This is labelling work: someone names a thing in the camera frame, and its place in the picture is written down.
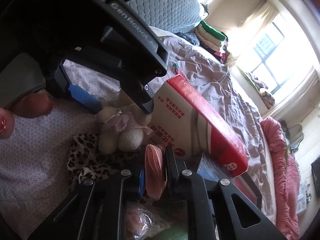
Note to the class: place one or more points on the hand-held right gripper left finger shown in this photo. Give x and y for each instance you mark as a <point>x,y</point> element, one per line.
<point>142,183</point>

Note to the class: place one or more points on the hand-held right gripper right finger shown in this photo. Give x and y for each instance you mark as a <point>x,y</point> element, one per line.
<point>172,172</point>

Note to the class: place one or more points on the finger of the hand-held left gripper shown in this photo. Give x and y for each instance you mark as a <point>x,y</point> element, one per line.
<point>82,97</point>
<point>138,92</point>

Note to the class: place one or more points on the pink roll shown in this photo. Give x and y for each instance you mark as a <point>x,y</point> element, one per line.
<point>155,170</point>

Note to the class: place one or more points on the pale plush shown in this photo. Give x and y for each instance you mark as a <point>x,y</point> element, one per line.
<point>137,217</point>

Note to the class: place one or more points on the cream teddy bear with crown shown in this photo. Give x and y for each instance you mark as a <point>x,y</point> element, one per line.
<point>110,140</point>

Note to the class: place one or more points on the pink framed box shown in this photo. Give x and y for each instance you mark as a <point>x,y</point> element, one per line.
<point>250,187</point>

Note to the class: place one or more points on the person's left hand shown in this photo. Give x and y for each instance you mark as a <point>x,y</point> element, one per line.
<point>30,106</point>

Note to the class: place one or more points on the dark blue wrapped box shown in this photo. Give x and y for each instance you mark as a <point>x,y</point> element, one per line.
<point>207,170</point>

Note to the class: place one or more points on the red and white box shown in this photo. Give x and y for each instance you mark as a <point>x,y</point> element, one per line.
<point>180,120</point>

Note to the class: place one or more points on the leopard print cloth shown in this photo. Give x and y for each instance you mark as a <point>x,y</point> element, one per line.
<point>87,160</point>

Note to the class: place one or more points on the dark patterned cloth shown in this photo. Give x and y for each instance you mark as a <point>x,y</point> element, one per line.
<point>187,38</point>

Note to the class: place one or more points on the lilac printed quilt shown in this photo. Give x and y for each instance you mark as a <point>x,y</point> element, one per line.
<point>212,80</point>

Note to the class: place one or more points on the stack of folded clothes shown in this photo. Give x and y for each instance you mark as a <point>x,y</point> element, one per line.
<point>212,40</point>

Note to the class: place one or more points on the grey quilted headboard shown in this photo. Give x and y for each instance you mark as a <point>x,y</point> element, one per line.
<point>170,5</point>

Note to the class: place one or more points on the pink ruffled blanket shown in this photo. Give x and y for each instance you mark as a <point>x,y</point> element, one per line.
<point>282,175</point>

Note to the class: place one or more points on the colourful cloth pile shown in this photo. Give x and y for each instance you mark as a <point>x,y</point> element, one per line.
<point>265,95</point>

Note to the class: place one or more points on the window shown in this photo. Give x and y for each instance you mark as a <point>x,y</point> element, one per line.
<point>267,60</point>

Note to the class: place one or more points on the white drawer cabinet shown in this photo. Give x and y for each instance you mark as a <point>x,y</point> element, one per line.
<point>306,197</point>

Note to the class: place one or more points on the cream curtain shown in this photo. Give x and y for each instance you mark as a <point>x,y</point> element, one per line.
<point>257,12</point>

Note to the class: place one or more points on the black television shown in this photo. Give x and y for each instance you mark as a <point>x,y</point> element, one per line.
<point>316,177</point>

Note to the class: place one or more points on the wavy frame mirror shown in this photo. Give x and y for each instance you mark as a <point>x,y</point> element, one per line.
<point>296,136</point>

